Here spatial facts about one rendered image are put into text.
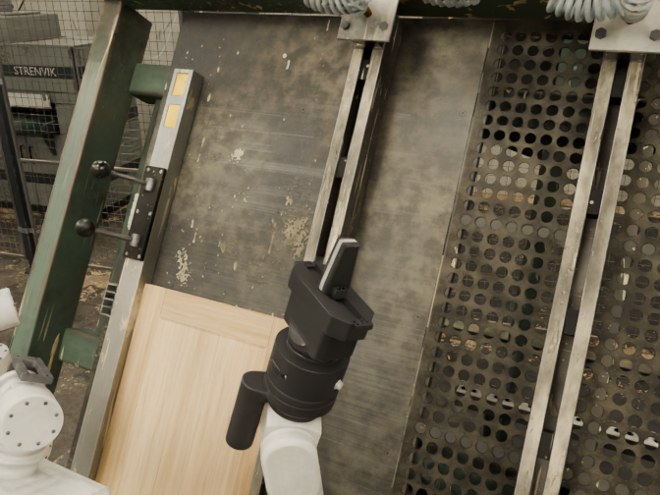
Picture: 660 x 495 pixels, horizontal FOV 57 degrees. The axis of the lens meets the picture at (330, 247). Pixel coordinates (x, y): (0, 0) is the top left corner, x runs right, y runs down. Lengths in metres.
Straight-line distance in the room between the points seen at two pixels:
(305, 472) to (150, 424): 0.62
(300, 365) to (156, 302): 0.68
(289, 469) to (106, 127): 1.02
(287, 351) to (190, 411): 0.60
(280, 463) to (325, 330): 0.18
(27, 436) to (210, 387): 0.50
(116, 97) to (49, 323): 0.54
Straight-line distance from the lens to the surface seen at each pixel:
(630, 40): 1.04
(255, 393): 0.71
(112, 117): 1.55
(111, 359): 1.35
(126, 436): 1.35
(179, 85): 1.38
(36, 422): 0.80
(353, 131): 1.15
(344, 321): 0.61
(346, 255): 0.63
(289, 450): 0.72
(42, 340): 1.52
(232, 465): 1.22
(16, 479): 0.86
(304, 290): 0.65
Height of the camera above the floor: 1.89
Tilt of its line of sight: 24 degrees down
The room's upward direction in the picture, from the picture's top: straight up
